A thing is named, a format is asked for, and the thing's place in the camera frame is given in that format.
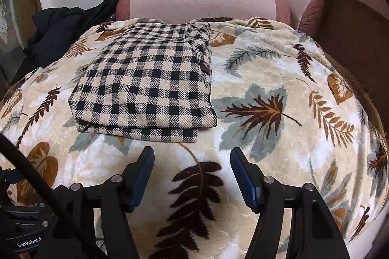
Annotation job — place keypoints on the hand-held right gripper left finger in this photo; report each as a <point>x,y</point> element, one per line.
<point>141,181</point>

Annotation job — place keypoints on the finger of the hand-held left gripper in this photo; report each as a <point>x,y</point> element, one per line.
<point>12,176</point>

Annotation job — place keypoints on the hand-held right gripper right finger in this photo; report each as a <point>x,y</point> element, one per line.
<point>246,186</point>

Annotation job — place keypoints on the black beige checked jacket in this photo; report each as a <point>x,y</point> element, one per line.
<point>146,79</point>

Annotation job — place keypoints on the dark clothes pile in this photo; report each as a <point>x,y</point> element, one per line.
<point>60,27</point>

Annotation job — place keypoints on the leaf print plush blanket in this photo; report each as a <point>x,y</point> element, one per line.
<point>273,70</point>

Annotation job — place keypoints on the wooden door with patterned glass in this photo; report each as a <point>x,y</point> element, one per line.
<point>15,18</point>

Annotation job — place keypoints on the pink bolster cushion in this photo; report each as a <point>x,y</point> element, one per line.
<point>200,0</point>

